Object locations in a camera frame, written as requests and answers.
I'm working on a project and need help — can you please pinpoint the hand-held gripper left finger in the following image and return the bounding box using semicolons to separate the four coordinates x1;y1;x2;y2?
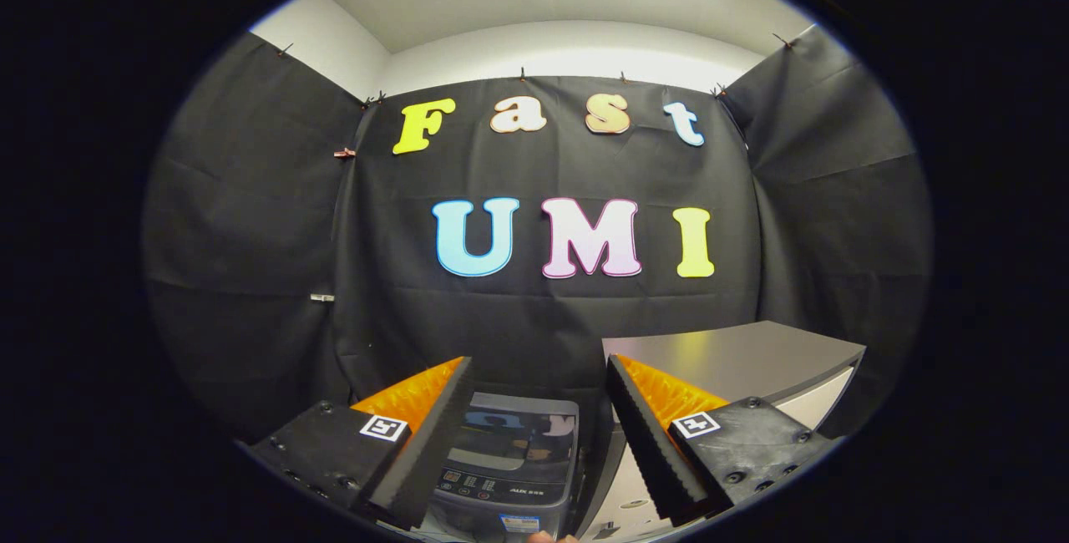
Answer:
246;356;474;530

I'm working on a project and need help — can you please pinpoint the black backdrop cloth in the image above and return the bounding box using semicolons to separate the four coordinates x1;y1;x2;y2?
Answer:
142;23;935;444

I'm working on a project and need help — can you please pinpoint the grey washing machine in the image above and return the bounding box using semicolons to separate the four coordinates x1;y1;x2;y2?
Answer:
416;391;587;543

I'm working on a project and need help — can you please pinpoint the dark washing machine lid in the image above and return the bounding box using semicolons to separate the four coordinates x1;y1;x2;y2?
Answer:
445;392;581;487

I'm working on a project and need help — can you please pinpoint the grey top white cabinet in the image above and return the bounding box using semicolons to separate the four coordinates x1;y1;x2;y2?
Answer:
575;320;868;540

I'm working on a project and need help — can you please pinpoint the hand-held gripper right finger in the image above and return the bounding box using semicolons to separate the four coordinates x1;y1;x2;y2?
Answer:
605;354;838;529

